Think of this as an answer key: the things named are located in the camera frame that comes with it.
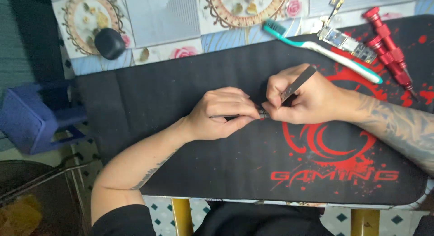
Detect person's right hand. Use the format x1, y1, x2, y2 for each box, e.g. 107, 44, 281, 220
261, 63, 356, 125

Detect person's left hand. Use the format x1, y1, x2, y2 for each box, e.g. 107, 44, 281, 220
183, 86, 262, 142

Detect thin grey metal part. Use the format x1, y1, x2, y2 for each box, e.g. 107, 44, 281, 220
209, 109, 272, 121

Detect grey metal tweezers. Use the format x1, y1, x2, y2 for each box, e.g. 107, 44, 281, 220
260, 65, 317, 115

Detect teal and white toothbrush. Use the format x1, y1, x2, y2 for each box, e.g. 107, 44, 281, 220
263, 19, 384, 85

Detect black and red desk mat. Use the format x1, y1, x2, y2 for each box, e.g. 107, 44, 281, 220
75, 14, 434, 206

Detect phone circuit board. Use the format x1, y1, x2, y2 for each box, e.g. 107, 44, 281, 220
317, 26, 378, 65

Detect red metal screwdriver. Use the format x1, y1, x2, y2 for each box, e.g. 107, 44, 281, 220
366, 36, 420, 102
362, 6, 413, 83

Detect small gold flex connector part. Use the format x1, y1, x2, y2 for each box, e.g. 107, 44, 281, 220
325, 0, 345, 26

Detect floral patterned tablecloth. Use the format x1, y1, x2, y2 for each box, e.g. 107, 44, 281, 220
49, 0, 434, 210

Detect person's black shirt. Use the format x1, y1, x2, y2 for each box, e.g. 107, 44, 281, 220
90, 200, 335, 236

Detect gold table leg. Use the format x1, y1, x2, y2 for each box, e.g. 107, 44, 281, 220
351, 209, 380, 236
170, 198, 195, 236

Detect black rounded case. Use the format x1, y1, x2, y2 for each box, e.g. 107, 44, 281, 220
94, 28, 126, 60

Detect blue plastic stool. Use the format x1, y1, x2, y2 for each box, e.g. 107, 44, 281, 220
0, 80, 89, 155

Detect black bin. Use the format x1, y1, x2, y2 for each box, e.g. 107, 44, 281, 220
0, 154, 91, 236

